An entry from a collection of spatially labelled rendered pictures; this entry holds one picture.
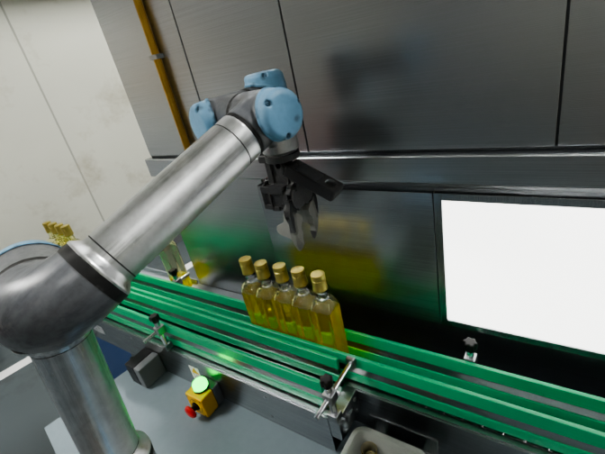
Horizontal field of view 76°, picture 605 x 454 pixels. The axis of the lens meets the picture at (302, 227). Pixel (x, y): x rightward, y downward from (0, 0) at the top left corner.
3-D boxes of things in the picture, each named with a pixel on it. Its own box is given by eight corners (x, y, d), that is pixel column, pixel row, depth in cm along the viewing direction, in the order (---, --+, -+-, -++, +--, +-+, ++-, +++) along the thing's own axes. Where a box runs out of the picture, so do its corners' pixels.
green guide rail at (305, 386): (329, 404, 90) (322, 380, 86) (326, 408, 89) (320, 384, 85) (20, 279, 188) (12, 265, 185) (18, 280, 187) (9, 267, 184)
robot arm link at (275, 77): (230, 78, 71) (267, 68, 76) (246, 137, 76) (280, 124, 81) (254, 76, 66) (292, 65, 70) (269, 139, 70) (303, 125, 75)
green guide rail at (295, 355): (343, 381, 95) (338, 357, 91) (341, 384, 94) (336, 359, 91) (36, 270, 193) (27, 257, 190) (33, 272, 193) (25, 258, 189)
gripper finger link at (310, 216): (303, 227, 92) (291, 196, 87) (324, 230, 89) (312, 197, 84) (297, 236, 91) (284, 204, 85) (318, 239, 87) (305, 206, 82)
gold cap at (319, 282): (330, 286, 91) (327, 270, 89) (323, 295, 89) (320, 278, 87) (318, 283, 93) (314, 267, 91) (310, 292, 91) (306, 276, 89)
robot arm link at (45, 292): (-52, 354, 36) (284, 59, 53) (-45, 313, 44) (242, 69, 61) (52, 407, 42) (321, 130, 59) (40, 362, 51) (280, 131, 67)
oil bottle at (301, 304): (332, 350, 105) (318, 287, 96) (322, 366, 101) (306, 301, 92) (315, 345, 108) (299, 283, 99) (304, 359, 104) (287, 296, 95)
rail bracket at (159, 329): (176, 347, 120) (160, 313, 114) (157, 364, 115) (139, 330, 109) (167, 344, 123) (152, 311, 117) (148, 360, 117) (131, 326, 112)
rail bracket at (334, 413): (362, 383, 93) (354, 344, 88) (328, 443, 81) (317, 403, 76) (350, 379, 95) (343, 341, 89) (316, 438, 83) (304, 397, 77)
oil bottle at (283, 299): (315, 345, 108) (299, 283, 99) (304, 358, 104) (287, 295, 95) (299, 340, 112) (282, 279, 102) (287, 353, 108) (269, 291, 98)
